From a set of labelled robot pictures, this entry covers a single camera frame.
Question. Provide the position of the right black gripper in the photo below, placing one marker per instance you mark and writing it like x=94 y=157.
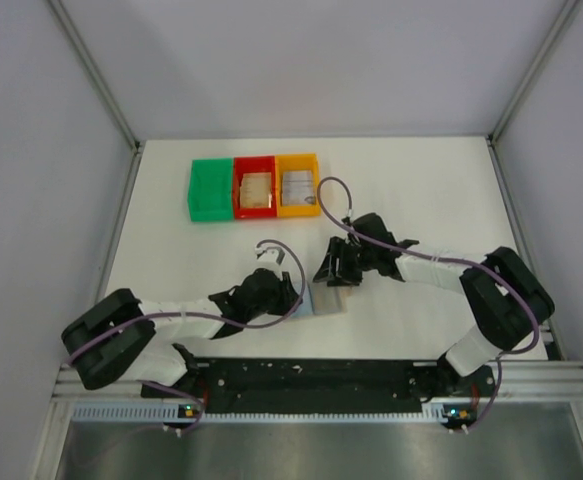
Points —
x=344 y=262

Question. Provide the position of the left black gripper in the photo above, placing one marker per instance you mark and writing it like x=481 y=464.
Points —
x=285 y=295

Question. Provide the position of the beige card holder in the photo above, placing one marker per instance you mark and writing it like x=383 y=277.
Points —
x=346 y=291

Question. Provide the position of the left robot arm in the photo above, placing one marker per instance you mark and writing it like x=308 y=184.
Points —
x=124 y=338

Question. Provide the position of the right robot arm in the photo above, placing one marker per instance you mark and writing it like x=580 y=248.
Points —
x=507 y=301

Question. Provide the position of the stack of cards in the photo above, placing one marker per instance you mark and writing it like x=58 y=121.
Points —
x=297 y=188

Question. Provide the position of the beige card holders stack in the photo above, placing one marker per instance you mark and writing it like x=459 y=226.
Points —
x=255 y=191

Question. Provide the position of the yellow plastic bin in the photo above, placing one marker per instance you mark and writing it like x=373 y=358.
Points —
x=306 y=161

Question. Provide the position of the red plastic bin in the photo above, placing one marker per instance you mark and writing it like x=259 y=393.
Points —
x=243 y=165

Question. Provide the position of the green plastic bin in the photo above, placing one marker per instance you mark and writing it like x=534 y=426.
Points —
x=209 y=197

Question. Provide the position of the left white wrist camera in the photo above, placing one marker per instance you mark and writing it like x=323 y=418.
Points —
x=270 y=258

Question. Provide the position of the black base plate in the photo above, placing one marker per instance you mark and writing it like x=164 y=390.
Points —
x=323 y=386

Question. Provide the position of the left aluminium corner post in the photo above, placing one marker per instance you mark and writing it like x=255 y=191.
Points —
x=92 y=71

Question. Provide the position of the aluminium corner post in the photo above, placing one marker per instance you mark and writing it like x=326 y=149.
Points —
x=92 y=71
x=565 y=17

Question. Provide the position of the white slotted cable duct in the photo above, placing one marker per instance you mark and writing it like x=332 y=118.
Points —
x=180 y=414

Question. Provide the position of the right aluminium corner post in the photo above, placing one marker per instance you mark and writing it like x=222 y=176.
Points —
x=565 y=17

